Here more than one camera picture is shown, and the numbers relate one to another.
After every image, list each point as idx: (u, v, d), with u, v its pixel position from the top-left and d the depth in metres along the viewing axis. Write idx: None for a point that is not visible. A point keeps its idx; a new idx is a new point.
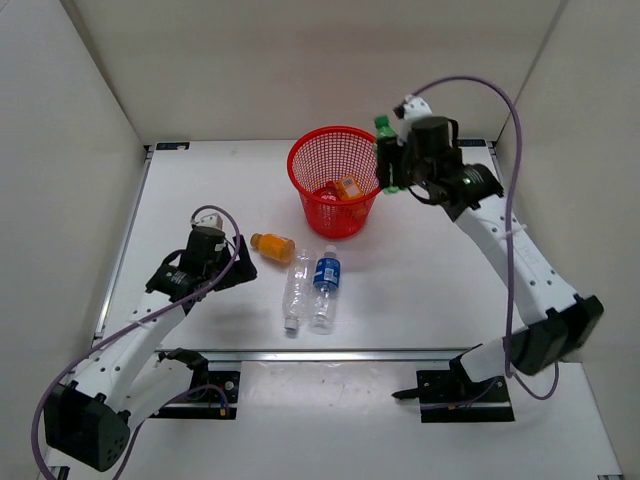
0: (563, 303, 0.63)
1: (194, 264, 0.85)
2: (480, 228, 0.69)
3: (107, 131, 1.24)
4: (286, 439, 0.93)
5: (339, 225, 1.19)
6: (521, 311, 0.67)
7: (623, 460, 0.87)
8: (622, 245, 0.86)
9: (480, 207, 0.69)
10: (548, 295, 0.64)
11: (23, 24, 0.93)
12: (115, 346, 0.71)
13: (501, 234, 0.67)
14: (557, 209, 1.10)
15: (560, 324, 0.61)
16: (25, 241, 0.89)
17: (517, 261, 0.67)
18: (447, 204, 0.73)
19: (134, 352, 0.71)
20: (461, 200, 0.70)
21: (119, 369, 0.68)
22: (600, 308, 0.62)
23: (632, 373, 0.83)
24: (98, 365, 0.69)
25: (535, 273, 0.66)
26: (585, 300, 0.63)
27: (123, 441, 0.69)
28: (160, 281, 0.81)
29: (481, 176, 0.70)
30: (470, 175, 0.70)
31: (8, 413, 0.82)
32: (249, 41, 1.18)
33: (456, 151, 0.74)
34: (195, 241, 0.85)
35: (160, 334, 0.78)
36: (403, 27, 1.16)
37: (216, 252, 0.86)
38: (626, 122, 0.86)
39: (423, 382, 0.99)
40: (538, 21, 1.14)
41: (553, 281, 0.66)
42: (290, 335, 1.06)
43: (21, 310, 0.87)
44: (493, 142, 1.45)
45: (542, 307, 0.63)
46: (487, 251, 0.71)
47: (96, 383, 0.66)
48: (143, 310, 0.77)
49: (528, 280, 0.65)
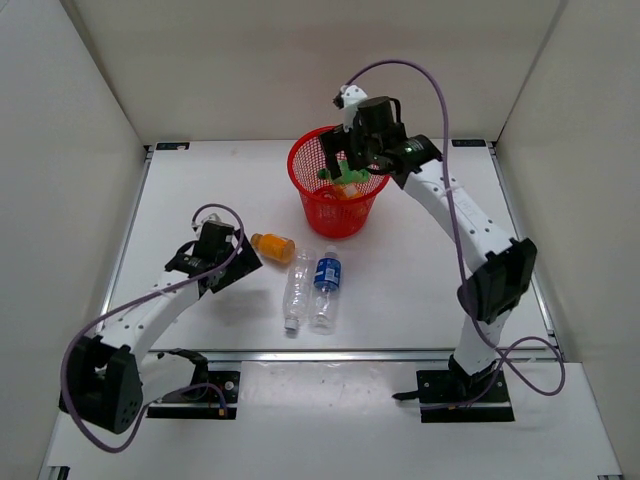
0: (502, 247, 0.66)
1: (207, 251, 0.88)
2: (423, 190, 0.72)
3: (107, 131, 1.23)
4: (286, 438, 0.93)
5: (338, 225, 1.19)
6: (468, 263, 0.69)
7: (623, 459, 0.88)
8: (621, 245, 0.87)
9: (421, 171, 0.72)
10: (486, 241, 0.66)
11: (23, 24, 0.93)
12: (138, 309, 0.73)
13: (442, 192, 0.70)
14: (557, 209, 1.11)
15: (500, 264, 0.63)
16: (25, 241, 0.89)
17: (458, 214, 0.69)
18: (395, 174, 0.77)
19: (156, 315, 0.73)
20: (404, 167, 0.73)
21: (142, 328, 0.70)
22: (535, 248, 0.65)
23: (631, 373, 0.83)
24: (122, 324, 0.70)
25: (474, 222, 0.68)
26: (521, 243, 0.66)
27: (136, 404, 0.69)
28: (178, 262, 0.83)
29: (422, 145, 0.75)
30: (411, 143, 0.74)
31: (7, 414, 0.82)
32: (250, 41, 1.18)
33: (400, 127, 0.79)
34: (208, 230, 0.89)
35: (178, 306, 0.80)
36: (403, 28, 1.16)
37: (226, 243, 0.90)
38: (627, 122, 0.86)
39: (423, 382, 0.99)
40: (538, 22, 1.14)
41: (491, 229, 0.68)
42: (290, 335, 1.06)
43: (21, 309, 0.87)
44: (493, 143, 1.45)
45: (482, 252, 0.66)
46: (434, 211, 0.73)
47: (121, 338, 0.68)
48: (164, 283, 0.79)
49: (469, 230, 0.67)
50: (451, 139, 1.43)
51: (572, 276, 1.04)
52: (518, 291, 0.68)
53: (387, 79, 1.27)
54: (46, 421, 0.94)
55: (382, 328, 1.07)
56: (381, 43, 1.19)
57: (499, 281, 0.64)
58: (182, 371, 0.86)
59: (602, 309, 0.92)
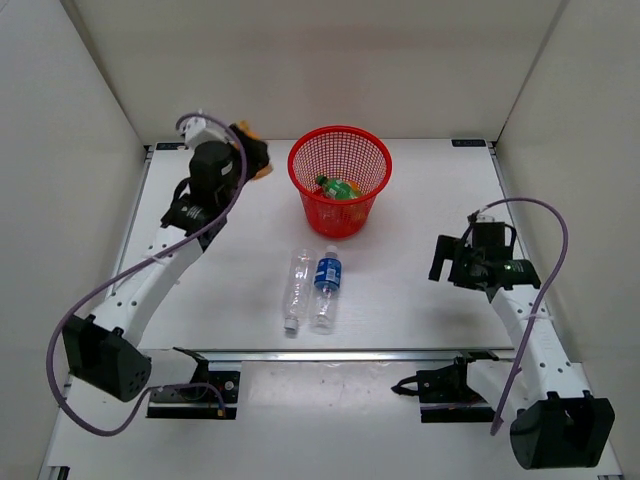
0: (569, 393, 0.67)
1: (205, 194, 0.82)
2: (509, 308, 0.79)
3: (107, 131, 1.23)
4: (286, 437, 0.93)
5: (337, 224, 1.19)
6: (529, 394, 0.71)
7: (623, 460, 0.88)
8: (621, 245, 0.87)
9: (511, 289, 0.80)
10: (553, 381, 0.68)
11: (22, 24, 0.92)
12: (132, 280, 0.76)
13: (525, 315, 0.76)
14: (557, 209, 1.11)
15: (559, 407, 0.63)
16: (24, 240, 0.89)
17: (532, 342, 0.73)
18: (488, 285, 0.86)
19: (151, 287, 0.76)
20: (499, 281, 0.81)
21: (135, 304, 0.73)
22: (612, 414, 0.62)
23: (632, 373, 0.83)
24: (115, 299, 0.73)
25: (547, 358, 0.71)
26: (594, 400, 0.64)
27: (143, 372, 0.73)
28: (176, 215, 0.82)
29: (522, 268, 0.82)
30: (512, 264, 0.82)
31: (6, 414, 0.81)
32: (250, 41, 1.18)
33: (508, 249, 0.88)
34: (196, 169, 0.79)
35: (178, 267, 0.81)
36: (404, 28, 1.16)
37: (224, 177, 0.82)
38: (627, 122, 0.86)
39: (423, 382, 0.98)
40: (538, 22, 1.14)
41: (563, 371, 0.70)
42: (290, 336, 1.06)
43: (21, 309, 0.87)
44: (493, 143, 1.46)
45: (545, 390, 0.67)
46: (514, 332, 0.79)
47: (113, 317, 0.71)
48: (158, 246, 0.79)
49: (538, 362, 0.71)
50: (451, 140, 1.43)
51: (573, 276, 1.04)
52: (584, 456, 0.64)
53: (386, 78, 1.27)
54: (46, 420, 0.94)
55: (382, 328, 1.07)
56: (382, 43, 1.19)
57: (556, 429, 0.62)
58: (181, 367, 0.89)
59: (602, 309, 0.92)
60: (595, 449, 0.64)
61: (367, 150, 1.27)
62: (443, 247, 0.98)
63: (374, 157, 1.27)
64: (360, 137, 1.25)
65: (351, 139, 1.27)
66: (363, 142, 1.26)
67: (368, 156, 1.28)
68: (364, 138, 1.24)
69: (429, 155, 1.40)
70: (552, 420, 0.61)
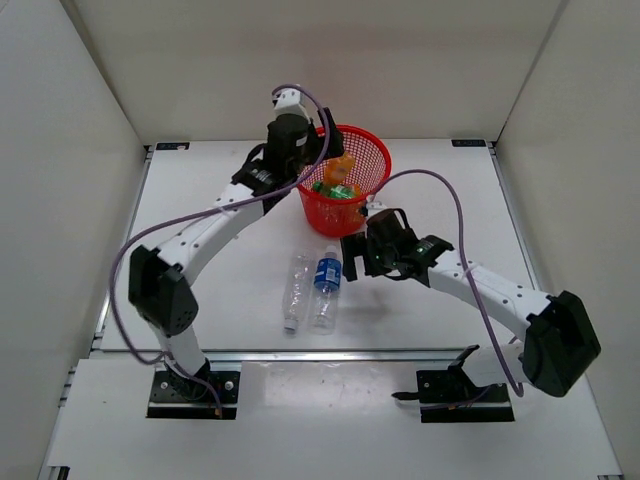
0: (542, 307, 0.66)
1: (277, 162, 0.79)
2: (447, 279, 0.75)
3: (107, 131, 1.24)
4: (287, 437, 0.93)
5: (337, 224, 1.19)
6: (516, 332, 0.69)
7: (623, 460, 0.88)
8: (621, 246, 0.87)
9: (437, 263, 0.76)
10: (524, 305, 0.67)
11: (23, 25, 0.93)
12: (197, 225, 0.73)
13: (463, 274, 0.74)
14: (557, 208, 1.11)
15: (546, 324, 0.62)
16: (24, 240, 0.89)
17: (485, 292, 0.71)
18: (416, 275, 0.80)
19: (213, 236, 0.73)
20: (423, 266, 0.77)
21: (197, 246, 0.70)
22: (576, 297, 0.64)
23: (632, 373, 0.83)
24: (179, 240, 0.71)
25: (505, 292, 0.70)
26: (561, 298, 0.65)
27: (191, 313, 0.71)
28: (245, 175, 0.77)
29: (431, 242, 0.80)
30: (422, 244, 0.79)
31: (7, 414, 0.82)
32: (250, 41, 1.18)
33: (408, 232, 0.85)
34: (274, 136, 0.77)
35: (237, 225, 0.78)
36: (403, 28, 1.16)
37: (297, 148, 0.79)
38: (627, 122, 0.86)
39: (424, 382, 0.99)
40: (538, 23, 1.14)
41: (523, 292, 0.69)
42: (290, 336, 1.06)
43: (22, 308, 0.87)
44: (493, 143, 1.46)
45: (523, 316, 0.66)
46: (464, 295, 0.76)
47: (177, 254, 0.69)
48: (226, 198, 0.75)
49: (501, 300, 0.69)
50: (451, 140, 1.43)
51: (573, 276, 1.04)
52: (590, 351, 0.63)
53: (386, 78, 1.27)
54: (46, 419, 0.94)
55: (382, 327, 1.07)
56: (381, 43, 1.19)
57: (556, 342, 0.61)
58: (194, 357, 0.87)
59: (603, 308, 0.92)
60: (592, 336, 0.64)
61: (368, 150, 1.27)
62: (348, 247, 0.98)
63: (374, 157, 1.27)
64: (361, 137, 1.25)
65: (352, 140, 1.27)
66: (364, 142, 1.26)
67: (368, 156, 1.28)
68: (364, 138, 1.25)
69: (429, 155, 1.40)
70: (549, 334, 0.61)
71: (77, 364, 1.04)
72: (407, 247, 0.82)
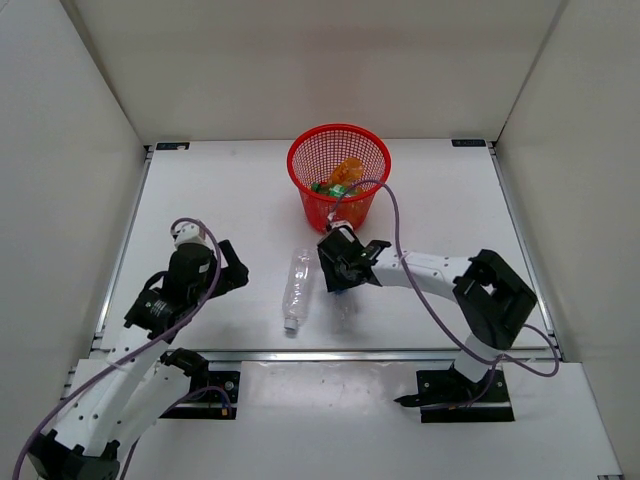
0: (464, 269, 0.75)
1: (177, 289, 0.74)
2: (390, 273, 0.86)
3: (107, 131, 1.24)
4: (287, 438, 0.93)
5: None
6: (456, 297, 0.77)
7: (623, 460, 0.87)
8: (621, 245, 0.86)
9: (377, 260, 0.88)
10: (449, 273, 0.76)
11: (23, 24, 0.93)
12: (95, 391, 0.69)
13: (398, 264, 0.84)
14: (557, 208, 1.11)
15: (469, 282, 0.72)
16: (24, 240, 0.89)
17: (417, 270, 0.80)
18: (368, 278, 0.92)
19: (113, 399, 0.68)
20: (366, 267, 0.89)
21: (96, 417, 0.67)
22: (492, 252, 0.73)
23: (632, 373, 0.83)
24: (77, 412, 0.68)
25: (434, 265, 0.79)
26: (481, 256, 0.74)
27: (113, 473, 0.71)
28: (139, 312, 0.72)
29: (375, 246, 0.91)
30: (365, 249, 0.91)
31: (7, 414, 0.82)
32: (250, 41, 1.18)
33: (357, 243, 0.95)
34: (177, 263, 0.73)
35: (146, 369, 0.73)
36: (404, 27, 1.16)
37: (200, 275, 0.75)
38: (627, 122, 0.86)
39: (423, 383, 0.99)
40: (538, 22, 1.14)
41: (449, 261, 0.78)
42: (290, 336, 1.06)
43: (22, 309, 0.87)
44: (493, 142, 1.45)
45: (450, 281, 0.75)
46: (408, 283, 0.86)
47: (76, 433, 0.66)
48: (122, 349, 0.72)
49: (432, 272, 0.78)
50: (451, 139, 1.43)
51: (573, 275, 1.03)
52: (520, 298, 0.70)
53: (386, 78, 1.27)
54: None
55: (382, 327, 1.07)
56: (382, 43, 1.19)
57: (480, 297, 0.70)
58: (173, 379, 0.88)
59: (603, 308, 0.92)
60: (518, 282, 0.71)
61: (368, 149, 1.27)
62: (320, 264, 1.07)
63: (374, 156, 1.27)
64: (361, 137, 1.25)
65: (352, 139, 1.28)
66: (364, 141, 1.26)
67: (368, 156, 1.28)
68: (364, 138, 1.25)
69: (429, 155, 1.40)
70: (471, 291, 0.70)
71: (77, 364, 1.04)
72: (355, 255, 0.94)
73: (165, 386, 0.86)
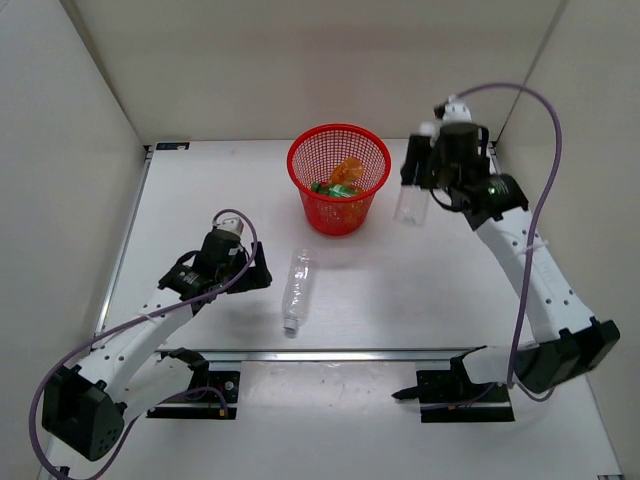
0: (577, 326, 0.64)
1: (208, 265, 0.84)
2: (501, 240, 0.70)
3: (107, 131, 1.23)
4: (287, 438, 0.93)
5: (340, 222, 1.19)
6: (535, 329, 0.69)
7: (623, 460, 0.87)
8: (621, 244, 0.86)
9: (502, 220, 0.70)
10: (562, 317, 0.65)
11: (23, 24, 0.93)
12: (121, 337, 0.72)
13: (521, 248, 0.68)
14: (557, 208, 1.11)
15: (575, 348, 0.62)
16: (24, 240, 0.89)
17: (534, 279, 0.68)
18: (469, 212, 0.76)
19: (138, 347, 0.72)
20: (484, 211, 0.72)
21: (122, 359, 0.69)
22: (618, 335, 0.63)
23: (632, 372, 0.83)
24: (103, 352, 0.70)
25: (552, 291, 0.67)
26: (603, 325, 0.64)
27: (117, 431, 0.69)
28: (173, 278, 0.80)
29: (507, 187, 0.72)
30: (496, 185, 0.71)
31: (7, 415, 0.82)
32: (250, 40, 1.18)
33: (483, 160, 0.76)
34: (211, 240, 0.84)
35: (167, 330, 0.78)
36: (404, 27, 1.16)
37: (230, 256, 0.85)
38: (626, 123, 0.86)
39: (424, 382, 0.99)
40: (538, 22, 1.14)
41: (568, 302, 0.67)
42: (289, 336, 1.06)
43: (22, 308, 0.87)
44: (493, 143, 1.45)
45: (556, 327, 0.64)
46: (504, 260, 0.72)
47: (100, 370, 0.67)
48: (154, 304, 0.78)
49: (544, 299, 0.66)
50: None
51: (573, 275, 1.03)
52: (585, 370, 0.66)
53: (386, 78, 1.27)
54: None
55: (382, 327, 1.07)
56: (382, 42, 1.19)
57: (569, 364, 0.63)
58: (179, 376, 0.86)
59: (603, 307, 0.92)
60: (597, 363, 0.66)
61: (368, 149, 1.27)
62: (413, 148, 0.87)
63: (374, 156, 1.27)
64: (361, 136, 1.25)
65: (352, 139, 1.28)
66: (365, 142, 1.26)
67: (368, 155, 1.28)
68: (364, 138, 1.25)
69: None
70: (568, 360, 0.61)
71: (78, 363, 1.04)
72: (473, 178, 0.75)
73: (172, 369, 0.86)
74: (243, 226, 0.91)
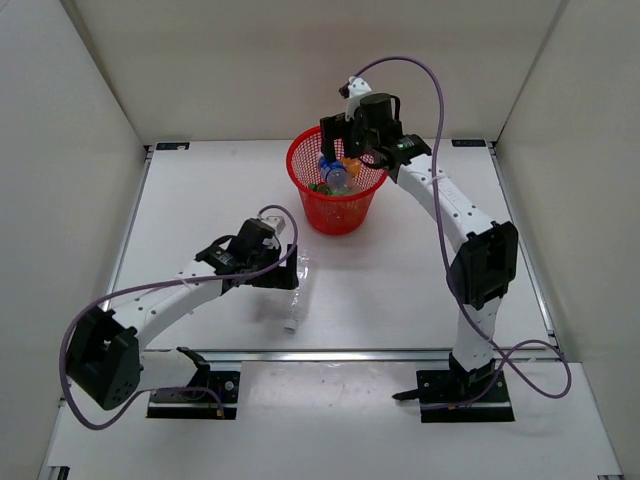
0: (483, 229, 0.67)
1: (242, 250, 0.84)
2: (412, 181, 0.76)
3: (107, 131, 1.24)
4: (287, 437, 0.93)
5: (340, 222, 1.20)
6: (454, 246, 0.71)
7: (623, 460, 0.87)
8: (621, 244, 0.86)
9: (411, 164, 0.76)
10: (469, 224, 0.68)
11: (23, 25, 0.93)
12: (156, 293, 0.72)
13: (428, 181, 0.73)
14: (556, 208, 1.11)
15: (478, 244, 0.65)
16: (24, 240, 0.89)
17: (441, 200, 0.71)
18: (388, 169, 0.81)
19: (170, 306, 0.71)
20: (396, 160, 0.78)
21: (154, 312, 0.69)
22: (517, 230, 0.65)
23: (632, 372, 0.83)
24: (137, 304, 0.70)
25: (457, 207, 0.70)
26: (503, 226, 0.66)
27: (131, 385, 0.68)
28: (209, 254, 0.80)
29: (413, 141, 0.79)
30: (403, 140, 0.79)
31: (7, 415, 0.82)
32: (250, 40, 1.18)
33: (397, 124, 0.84)
34: (247, 227, 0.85)
35: (196, 301, 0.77)
36: (404, 27, 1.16)
37: (261, 246, 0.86)
38: (626, 123, 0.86)
39: (424, 382, 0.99)
40: (538, 22, 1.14)
41: (474, 213, 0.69)
42: (290, 336, 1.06)
43: (22, 307, 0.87)
44: (493, 143, 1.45)
45: (463, 232, 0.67)
46: (422, 199, 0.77)
47: (131, 317, 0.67)
48: (189, 272, 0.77)
49: (451, 213, 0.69)
50: (451, 140, 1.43)
51: (574, 275, 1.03)
52: (504, 275, 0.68)
53: (386, 78, 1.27)
54: (47, 420, 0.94)
55: (382, 326, 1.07)
56: (382, 42, 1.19)
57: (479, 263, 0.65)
58: (182, 370, 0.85)
59: (603, 307, 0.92)
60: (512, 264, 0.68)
61: None
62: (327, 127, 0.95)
63: None
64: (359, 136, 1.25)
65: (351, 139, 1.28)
66: None
67: None
68: None
69: None
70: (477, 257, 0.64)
71: None
72: (390, 139, 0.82)
73: (180, 362, 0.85)
74: (283, 225, 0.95)
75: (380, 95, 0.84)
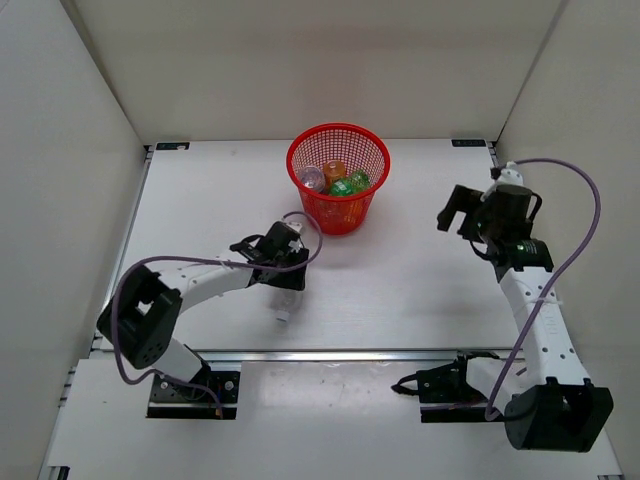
0: (568, 381, 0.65)
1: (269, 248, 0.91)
2: (516, 289, 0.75)
3: (107, 131, 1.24)
4: (286, 437, 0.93)
5: (339, 222, 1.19)
6: (528, 378, 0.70)
7: (624, 461, 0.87)
8: (622, 244, 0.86)
9: (522, 271, 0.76)
10: (555, 368, 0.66)
11: (22, 24, 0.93)
12: (196, 267, 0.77)
13: (532, 298, 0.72)
14: (557, 208, 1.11)
15: (557, 394, 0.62)
16: (24, 240, 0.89)
17: (536, 328, 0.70)
18: (498, 264, 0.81)
19: (207, 281, 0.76)
20: (509, 260, 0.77)
21: (195, 282, 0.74)
22: (611, 404, 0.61)
23: (632, 372, 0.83)
24: (180, 272, 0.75)
25: (550, 343, 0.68)
26: (593, 389, 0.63)
27: (159, 349, 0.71)
28: (242, 247, 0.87)
29: (536, 248, 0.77)
30: (526, 244, 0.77)
31: (7, 415, 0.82)
32: (250, 41, 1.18)
33: (528, 223, 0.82)
34: (276, 228, 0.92)
35: (224, 284, 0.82)
36: (403, 27, 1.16)
37: (288, 246, 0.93)
38: (626, 123, 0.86)
39: (423, 383, 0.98)
40: (538, 22, 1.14)
41: (566, 357, 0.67)
42: (290, 335, 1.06)
43: (22, 307, 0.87)
44: (493, 142, 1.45)
45: (544, 375, 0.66)
46: (518, 311, 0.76)
47: (176, 282, 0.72)
48: (224, 258, 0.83)
49: (541, 347, 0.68)
50: (451, 139, 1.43)
51: (574, 275, 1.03)
52: (575, 442, 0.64)
53: (386, 78, 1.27)
54: (46, 420, 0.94)
55: (383, 327, 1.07)
56: (382, 42, 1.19)
57: (551, 414, 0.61)
58: (190, 364, 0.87)
59: (603, 307, 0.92)
60: (587, 436, 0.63)
61: (366, 149, 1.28)
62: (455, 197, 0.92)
63: (372, 155, 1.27)
64: (359, 135, 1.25)
65: (350, 138, 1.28)
66: (364, 141, 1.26)
67: (366, 156, 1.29)
68: (362, 136, 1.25)
69: (428, 155, 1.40)
70: (550, 406, 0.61)
71: (77, 364, 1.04)
72: (512, 237, 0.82)
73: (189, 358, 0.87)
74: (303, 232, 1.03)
75: (522, 188, 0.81)
